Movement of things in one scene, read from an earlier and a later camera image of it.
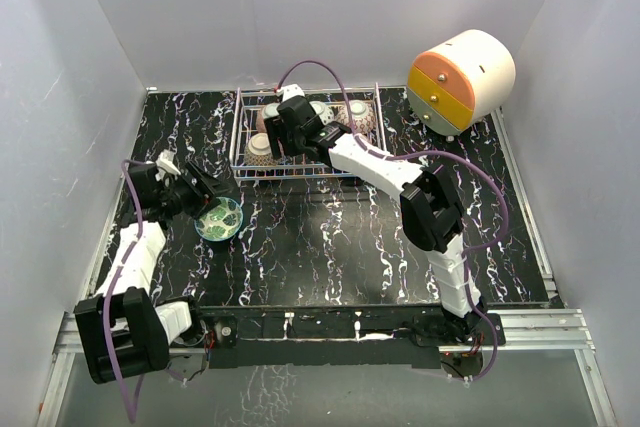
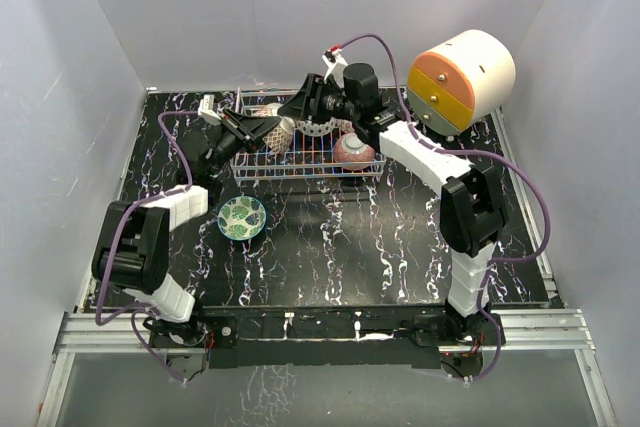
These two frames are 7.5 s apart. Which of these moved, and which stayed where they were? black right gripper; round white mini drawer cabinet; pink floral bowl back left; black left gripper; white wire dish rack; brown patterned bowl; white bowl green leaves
Moved: white bowl green leaves; black left gripper; black right gripper; brown patterned bowl
Stayed: round white mini drawer cabinet; pink floral bowl back left; white wire dish rack
